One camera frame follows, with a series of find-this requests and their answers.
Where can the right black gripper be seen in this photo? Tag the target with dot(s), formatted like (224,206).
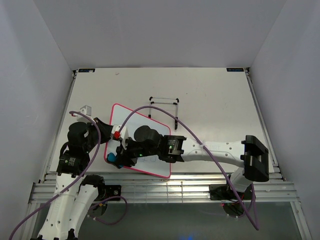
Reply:
(123,156)

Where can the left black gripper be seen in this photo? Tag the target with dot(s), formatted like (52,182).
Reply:
(105,129)

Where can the pink framed whiteboard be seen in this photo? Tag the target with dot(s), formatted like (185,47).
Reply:
(150,165)

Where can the blue whiteboard eraser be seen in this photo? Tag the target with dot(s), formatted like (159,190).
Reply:
(112,159)

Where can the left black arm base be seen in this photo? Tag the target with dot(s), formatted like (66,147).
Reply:
(112,191)

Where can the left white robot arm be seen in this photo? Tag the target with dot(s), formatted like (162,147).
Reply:
(75,192)

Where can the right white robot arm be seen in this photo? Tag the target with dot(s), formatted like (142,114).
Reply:
(250,156)

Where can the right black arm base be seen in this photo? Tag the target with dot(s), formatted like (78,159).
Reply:
(224,192)

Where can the left blue table label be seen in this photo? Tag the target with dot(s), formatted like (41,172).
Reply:
(86,70)

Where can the blue table label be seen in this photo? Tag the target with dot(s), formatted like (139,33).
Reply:
(234,69)
(86,70)

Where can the right blue table label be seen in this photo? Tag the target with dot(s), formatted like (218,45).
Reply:
(234,69)

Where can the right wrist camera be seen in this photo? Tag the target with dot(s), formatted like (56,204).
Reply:
(121,134)

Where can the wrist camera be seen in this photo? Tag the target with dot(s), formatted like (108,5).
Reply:
(121,134)
(85,110)

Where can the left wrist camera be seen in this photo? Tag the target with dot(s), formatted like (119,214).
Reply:
(85,110)

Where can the aluminium frame rail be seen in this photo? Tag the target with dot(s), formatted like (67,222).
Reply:
(186,188)

